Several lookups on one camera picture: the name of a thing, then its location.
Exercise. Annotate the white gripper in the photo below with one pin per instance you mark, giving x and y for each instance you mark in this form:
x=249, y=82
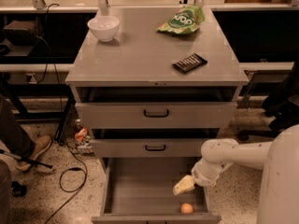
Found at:
x=200, y=174

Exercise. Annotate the small orange fruit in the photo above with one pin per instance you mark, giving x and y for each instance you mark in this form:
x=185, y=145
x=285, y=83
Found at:
x=186, y=208

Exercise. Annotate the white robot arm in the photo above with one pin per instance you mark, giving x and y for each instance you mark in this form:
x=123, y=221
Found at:
x=279, y=161

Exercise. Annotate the grey bottom drawer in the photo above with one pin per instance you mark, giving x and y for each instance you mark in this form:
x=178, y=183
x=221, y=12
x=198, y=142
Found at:
x=140, y=191

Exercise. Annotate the grey drawer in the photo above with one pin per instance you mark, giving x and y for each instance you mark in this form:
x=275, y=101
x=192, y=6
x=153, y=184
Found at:
x=140, y=191
x=144, y=148
x=156, y=115

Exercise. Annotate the grey drawer cabinet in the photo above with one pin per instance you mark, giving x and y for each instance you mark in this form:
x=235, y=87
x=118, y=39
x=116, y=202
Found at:
x=136, y=67

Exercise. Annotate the grey top drawer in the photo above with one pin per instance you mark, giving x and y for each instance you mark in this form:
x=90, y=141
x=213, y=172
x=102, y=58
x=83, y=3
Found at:
x=156, y=115

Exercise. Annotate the grey middle drawer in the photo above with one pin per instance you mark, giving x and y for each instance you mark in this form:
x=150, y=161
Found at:
x=144, y=148

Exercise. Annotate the orange bottle on floor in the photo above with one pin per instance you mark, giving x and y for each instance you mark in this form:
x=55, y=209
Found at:
x=79, y=136

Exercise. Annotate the dark chocolate bar wrapper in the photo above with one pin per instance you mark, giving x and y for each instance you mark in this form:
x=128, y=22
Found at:
x=188, y=64

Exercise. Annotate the black office chair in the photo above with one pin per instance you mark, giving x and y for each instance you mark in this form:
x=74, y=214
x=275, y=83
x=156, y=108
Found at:
x=283, y=104

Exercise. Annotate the tan shoe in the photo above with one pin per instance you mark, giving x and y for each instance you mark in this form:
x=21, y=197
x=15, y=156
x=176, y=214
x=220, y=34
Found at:
x=42, y=144

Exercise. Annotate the black rod on floor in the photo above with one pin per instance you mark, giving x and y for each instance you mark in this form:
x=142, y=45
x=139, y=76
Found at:
x=20, y=158

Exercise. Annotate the green chip bag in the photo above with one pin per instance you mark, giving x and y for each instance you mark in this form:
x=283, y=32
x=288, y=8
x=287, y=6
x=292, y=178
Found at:
x=185, y=22

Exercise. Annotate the white bowl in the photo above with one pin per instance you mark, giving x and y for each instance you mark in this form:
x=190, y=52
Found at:
x=104, y=28

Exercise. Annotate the dark trouser leg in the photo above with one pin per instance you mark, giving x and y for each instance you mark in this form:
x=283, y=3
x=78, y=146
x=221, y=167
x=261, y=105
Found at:
x=12, y=134

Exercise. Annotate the dark box on shelf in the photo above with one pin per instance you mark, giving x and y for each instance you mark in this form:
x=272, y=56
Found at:
x=21, y=33

